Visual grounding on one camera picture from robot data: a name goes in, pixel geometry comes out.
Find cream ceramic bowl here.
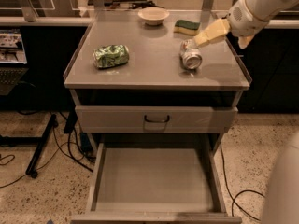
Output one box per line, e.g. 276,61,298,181
138,7,169,26

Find silver 7up can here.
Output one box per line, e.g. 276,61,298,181
179,39,203,70

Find monitor with keyboard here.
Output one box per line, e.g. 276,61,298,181
0,29,29,96

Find black cables under desk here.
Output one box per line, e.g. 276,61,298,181
0,110,97,189

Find black desk leg stand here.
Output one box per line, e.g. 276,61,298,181
0,114,58,178

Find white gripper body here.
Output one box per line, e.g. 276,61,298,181
226,0,269,37

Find green and yellow sponge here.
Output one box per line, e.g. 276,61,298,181
174,20,200,35

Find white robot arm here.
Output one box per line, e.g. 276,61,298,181
192,0,299,224

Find black cable on floor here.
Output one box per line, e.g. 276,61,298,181
220,142,265,222

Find open grey lower drawer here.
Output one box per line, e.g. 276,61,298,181
71,145,241,224

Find crushed green soda can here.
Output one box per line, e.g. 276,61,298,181
93,45,129,69

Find grey drawer cabinet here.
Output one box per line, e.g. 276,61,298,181
64,10,251,147

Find closed grey drawer with handle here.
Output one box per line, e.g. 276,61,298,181
76,105,237,133

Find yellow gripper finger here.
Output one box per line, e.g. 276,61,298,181
193,19,231,47
238,35,254,49

